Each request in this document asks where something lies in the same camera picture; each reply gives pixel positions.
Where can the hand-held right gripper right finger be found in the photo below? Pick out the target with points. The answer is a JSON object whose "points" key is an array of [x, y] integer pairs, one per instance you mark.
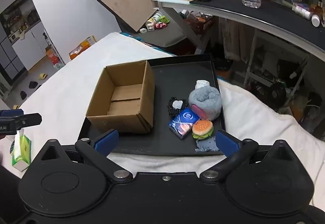
{"points": [[227, 142]]}

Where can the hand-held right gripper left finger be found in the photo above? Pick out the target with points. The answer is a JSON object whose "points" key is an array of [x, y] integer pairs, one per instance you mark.
{"points": [[106, 140]]}

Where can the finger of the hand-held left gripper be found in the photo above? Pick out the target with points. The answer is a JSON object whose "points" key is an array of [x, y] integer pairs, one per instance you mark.
{"points": [[11, 112], [30, 119]]}

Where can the blue-grey fringed cloth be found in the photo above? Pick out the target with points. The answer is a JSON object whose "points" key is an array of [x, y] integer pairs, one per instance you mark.
{"points": [[206, 145]]}

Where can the brown cardboard box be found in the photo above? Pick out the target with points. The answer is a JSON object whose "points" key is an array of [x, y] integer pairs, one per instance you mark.
{"points": [[121, 117]]}

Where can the hamburger plush toy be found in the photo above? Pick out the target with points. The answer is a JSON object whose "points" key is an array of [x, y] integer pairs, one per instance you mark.
{"points": [[202, 129]]}

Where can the grey plush toy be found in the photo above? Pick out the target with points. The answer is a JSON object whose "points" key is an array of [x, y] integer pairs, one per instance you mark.
{"points": [[205, 103]]}

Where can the blue tissue packet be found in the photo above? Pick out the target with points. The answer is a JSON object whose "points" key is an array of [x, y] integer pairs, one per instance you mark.
{"points": [[183, 122]]}

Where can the black shallow tray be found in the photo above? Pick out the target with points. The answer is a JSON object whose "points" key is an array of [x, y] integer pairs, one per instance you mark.
{"points": [[172, 76]]}

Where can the yellow slipper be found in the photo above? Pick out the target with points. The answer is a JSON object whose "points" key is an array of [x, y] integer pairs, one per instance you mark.
{"points": [[16, 106], [42, 76]]}

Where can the black slipper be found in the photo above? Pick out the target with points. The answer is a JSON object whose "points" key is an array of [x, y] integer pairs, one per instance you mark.
{"points": [[33, 84], [23, 95]]}

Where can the green tissue box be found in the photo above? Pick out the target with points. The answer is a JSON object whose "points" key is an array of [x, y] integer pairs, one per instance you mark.
{"points": [[21, 150]]}

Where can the green plastic bag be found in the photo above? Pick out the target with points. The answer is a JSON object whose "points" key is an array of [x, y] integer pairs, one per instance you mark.
{"points": [[59, 65]]}

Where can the black and white small toy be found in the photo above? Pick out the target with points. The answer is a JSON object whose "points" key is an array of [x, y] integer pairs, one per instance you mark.
{"points": [[177, 105]]}

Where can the white crumpled cloth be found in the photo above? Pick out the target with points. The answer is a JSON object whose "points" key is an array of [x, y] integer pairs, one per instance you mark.
{"points": [[202, 83]]}

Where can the red-orange carton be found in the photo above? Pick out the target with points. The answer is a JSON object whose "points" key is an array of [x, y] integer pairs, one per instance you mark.
{"points": [[52, 56]]}

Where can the white low cabinet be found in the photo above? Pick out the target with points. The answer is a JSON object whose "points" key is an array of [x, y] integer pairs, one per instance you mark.
{"points": [[28, 46]]}

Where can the black dumbbell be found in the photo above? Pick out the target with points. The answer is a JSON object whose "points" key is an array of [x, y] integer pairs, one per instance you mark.
{"points": [[277, 93]]}

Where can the orange cardboard box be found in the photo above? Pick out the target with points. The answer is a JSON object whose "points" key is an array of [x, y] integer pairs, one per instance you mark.
{"points": [[82, 47]]}

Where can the white charger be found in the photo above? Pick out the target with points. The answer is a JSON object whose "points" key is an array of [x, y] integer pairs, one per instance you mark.
{"points": [[143, 30]]}

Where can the red plastic basket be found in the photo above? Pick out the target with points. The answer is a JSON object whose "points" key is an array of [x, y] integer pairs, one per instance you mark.
{"points": [[199, 24]]}

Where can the red toy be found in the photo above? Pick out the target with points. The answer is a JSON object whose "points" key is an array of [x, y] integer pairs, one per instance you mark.
{"points": [[160, 25]]}

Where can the white round can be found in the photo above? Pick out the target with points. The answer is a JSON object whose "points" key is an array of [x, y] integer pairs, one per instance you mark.
{"points": [[153, 19]]}

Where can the green toy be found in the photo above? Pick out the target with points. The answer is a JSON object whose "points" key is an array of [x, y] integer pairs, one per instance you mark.
{"points": [[164, 19]]}

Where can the large brown board tray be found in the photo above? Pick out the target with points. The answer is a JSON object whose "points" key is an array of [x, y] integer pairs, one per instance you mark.
{"points": [[127, 0]]}

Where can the white tube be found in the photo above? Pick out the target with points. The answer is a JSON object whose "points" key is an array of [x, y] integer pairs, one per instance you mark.
{"points": [[302, 12]]}

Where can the small white bottle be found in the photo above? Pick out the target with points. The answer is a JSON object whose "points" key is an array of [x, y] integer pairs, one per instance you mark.
{"points": [[315, 20]]}

